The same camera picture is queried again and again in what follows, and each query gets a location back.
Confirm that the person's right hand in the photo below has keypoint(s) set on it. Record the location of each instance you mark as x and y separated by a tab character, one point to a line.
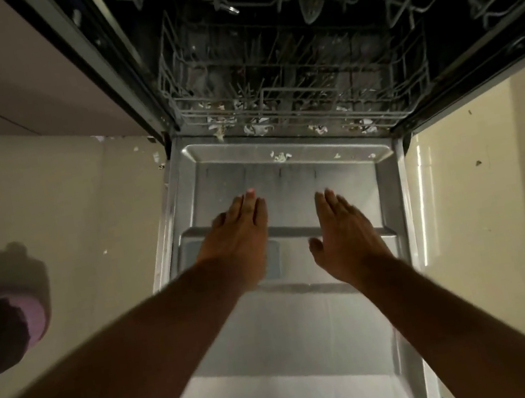
348	247

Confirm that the dishwasher body with black frame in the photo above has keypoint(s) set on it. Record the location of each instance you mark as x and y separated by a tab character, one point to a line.
116	75

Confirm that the steel dishwasher door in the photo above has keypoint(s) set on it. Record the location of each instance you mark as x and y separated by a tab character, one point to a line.
315	333

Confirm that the person's right forearm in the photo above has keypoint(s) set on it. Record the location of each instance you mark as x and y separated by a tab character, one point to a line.
455	329

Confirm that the person's right thumb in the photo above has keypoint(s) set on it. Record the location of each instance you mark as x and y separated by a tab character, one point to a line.
317	250

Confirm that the beige cabinet panel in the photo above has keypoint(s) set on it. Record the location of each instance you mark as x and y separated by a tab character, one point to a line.
5	69

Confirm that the person's left hand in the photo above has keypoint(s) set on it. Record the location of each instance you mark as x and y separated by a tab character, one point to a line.
238	248

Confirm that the scattered white scraps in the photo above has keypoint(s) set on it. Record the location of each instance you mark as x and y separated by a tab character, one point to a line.
280	156

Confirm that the person's left middle finger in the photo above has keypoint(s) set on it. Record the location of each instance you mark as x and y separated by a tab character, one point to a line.
250	207

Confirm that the person's left little finger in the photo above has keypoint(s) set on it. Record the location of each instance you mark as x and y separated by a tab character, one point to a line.
219	222

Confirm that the person's left forearm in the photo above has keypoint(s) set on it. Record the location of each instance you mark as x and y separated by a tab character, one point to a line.
120	370

